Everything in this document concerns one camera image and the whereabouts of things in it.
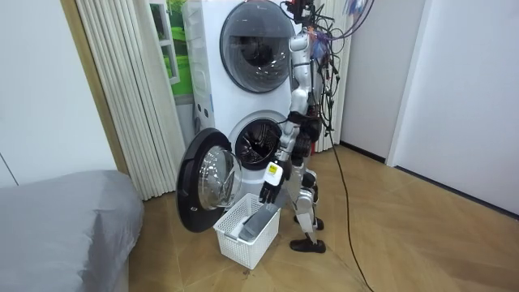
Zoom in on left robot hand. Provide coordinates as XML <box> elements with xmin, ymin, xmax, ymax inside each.
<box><xmin>258</xmin><ymin>161</ymin><xmax>285</xmax><ymax>205</ymax></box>

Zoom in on grey cloth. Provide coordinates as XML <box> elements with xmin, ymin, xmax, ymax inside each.
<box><xmin>238</xmin><ymin>201</ymin><xmax>281</xmax><ymax>243</ymax></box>

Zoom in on robot legs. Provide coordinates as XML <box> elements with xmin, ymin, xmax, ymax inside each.
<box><xmin>283</xmin><ymin>152</ymin><xmax>327</xmax><ymax>255</ymax></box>

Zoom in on robot body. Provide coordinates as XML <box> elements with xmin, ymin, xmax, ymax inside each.
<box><xmin>282</xmin><ymin>0</ymin><xmax>341</xmax><ymax>157</ymax></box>

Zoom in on white plastic laundry basket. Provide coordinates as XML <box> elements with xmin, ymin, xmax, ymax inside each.
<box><xmin>212</xmin><ymin>192</ymin><xmax>282</xmax><ymax>271</ymax></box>

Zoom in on round black washer door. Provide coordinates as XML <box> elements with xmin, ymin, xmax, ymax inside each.
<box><xmin>175</xmin><ymin>127</ymin><xmax>244</xmax><ymax>234</ymax></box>

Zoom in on white stacked washing machines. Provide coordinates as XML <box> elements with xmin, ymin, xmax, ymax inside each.
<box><xmin>182</xmin><ymin>0</ymin><xmax>325</xmax><ymax>200</ymax></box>

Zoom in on white pleated folding curtain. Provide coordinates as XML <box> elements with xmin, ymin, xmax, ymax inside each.
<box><xmin>74</xmin><ymin>0</ymin><xmax>188</xmax><ymax>202</ymax></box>

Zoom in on grey bed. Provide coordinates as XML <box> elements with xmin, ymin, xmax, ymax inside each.
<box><xmin>0</xmin><ymin>170</ymin><xmax>145</xmax><ymax>292</ymax></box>

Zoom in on black floor cable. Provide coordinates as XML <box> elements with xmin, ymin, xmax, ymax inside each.
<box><xmin>322</xmin><ymin>117</ymin><xmax>376</xmax><ymax>292</ymax></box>

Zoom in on green wall poster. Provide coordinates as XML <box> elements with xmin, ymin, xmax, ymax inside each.
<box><xmin>148</xmin><ymin>0</ymin><xmax>195</xmax><ymax>97</ymax></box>

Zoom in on cable bundle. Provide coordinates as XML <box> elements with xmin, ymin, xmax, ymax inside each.
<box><xmin>314</xmin><ymin>0</ymin><xmax>376</xmax><ymax>41</ymax></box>

